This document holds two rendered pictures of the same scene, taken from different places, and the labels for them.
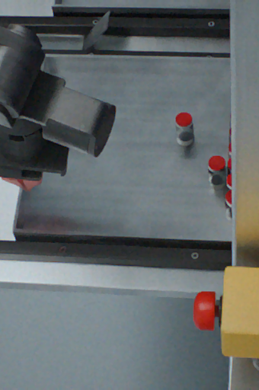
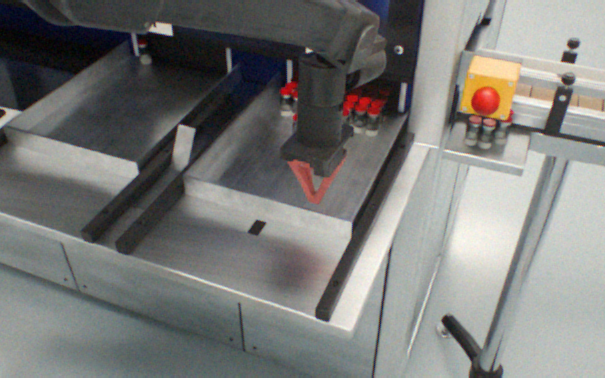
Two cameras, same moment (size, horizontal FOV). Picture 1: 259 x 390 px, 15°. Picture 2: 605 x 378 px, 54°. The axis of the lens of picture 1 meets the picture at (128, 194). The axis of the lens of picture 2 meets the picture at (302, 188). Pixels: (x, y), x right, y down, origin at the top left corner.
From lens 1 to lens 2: 1.03 m
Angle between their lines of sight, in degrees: 53
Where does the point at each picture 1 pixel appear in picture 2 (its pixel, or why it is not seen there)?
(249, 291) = (489, 65)
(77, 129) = (379, 44)
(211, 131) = not seen: hidden behind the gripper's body
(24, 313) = not seen: outside the picture
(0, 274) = (375, 257)
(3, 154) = (328, 144)
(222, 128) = not seen: hidden behind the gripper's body
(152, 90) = (247, 145)
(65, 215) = (335, 208)
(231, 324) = (513, 75)
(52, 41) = (159, 184)
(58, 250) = (373, 208)
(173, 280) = (412, 168)
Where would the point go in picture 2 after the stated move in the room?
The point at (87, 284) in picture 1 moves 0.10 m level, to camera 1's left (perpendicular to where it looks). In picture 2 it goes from (401, 209) to (401, 259)
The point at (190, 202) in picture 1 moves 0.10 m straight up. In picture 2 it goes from (353, 148) to (356, 95)
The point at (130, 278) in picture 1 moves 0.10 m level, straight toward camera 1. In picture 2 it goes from (403, 187) to (471, 191)
